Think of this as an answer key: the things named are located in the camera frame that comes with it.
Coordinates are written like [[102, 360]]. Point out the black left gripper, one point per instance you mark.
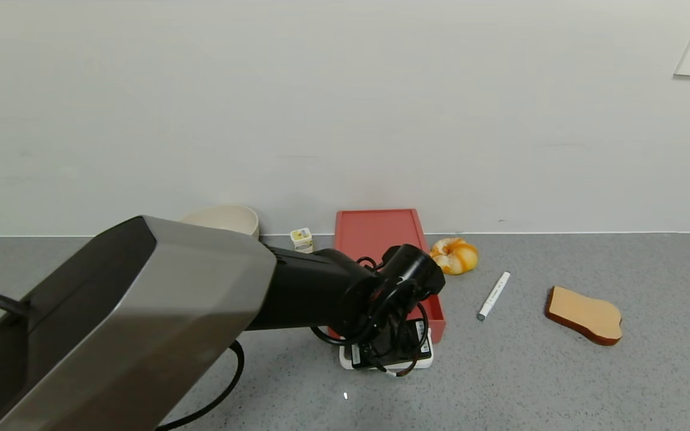
[[390, 349]]

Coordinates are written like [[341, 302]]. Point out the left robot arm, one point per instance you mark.
[[171, 311]]

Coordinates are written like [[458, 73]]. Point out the orange swirl bread bun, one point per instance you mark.
[[456, 256]]

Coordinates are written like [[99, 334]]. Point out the white marker pen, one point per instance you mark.
[[493, 296]]

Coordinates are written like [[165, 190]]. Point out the small yellow juice carton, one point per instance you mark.
[[302, 238]]

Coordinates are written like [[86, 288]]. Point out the toast slice toy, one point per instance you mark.
[[583, 312]]

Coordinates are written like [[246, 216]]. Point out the beige ribbed bowl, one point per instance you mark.
[[225, 216]]

